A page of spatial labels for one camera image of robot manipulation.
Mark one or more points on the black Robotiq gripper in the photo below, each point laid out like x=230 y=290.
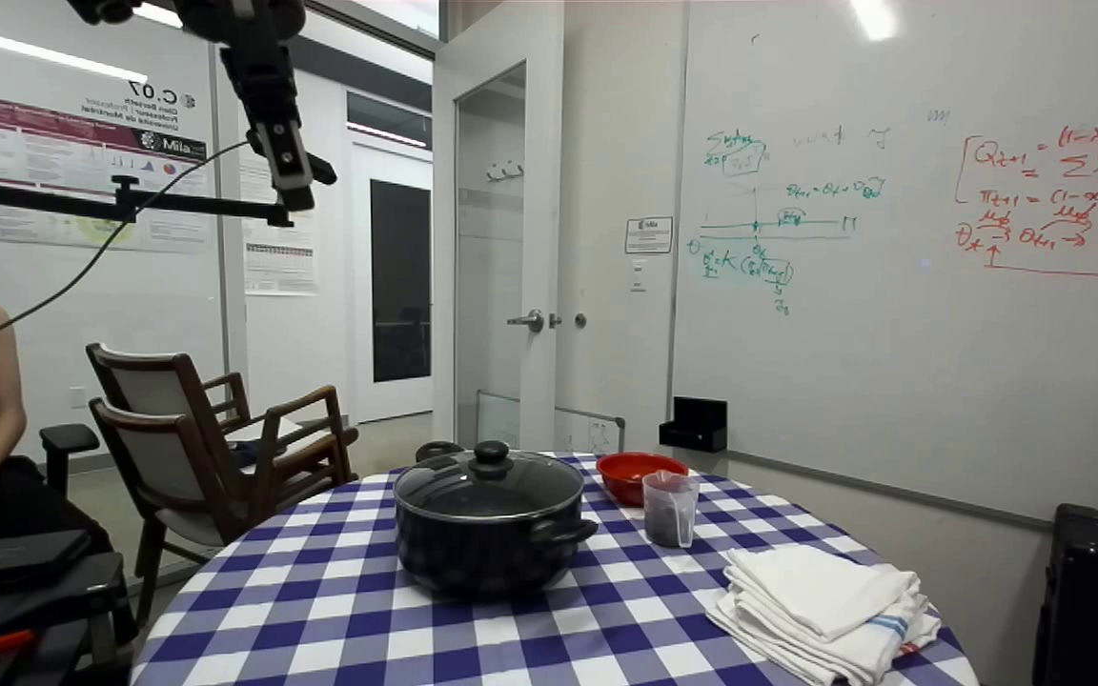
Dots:
x=265 y=76

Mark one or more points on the glass lid with black knob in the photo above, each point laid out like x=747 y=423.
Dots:
x=489 y=487

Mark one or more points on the black cooking pot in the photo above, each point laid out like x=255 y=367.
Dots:
x=489 y=555

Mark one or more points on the white door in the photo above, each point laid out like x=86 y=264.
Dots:
x=495 y=231

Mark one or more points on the wooden armchair with grey cushion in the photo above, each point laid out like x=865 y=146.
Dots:
x=160 y=381
x=190 y=469

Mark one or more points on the small white door sign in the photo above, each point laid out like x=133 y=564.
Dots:
x=650 y=238

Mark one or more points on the black office chair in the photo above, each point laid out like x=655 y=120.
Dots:
x=70 y=442

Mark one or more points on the blue white checkered tablecloth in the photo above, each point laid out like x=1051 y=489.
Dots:
x=322 y=610

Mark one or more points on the red bowl with dark contents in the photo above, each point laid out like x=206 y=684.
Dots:
x=629 y=474

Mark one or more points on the black box on whiteboard ledge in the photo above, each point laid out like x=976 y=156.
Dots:
x=699 y=423

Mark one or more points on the black equipment case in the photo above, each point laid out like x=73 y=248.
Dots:
x=26 y=586

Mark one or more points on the clear cup with dark contents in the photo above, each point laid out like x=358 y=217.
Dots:
x=668 y=516

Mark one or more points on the whiteboard with writing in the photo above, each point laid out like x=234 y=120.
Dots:
x=905 y=252

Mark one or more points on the folded white towels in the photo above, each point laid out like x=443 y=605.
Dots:
x=821 y=610

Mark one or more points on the wall poster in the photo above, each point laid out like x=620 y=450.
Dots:
x=56 y=140

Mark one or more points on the black camera boom pole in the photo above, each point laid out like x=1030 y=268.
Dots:
x=38 y=196

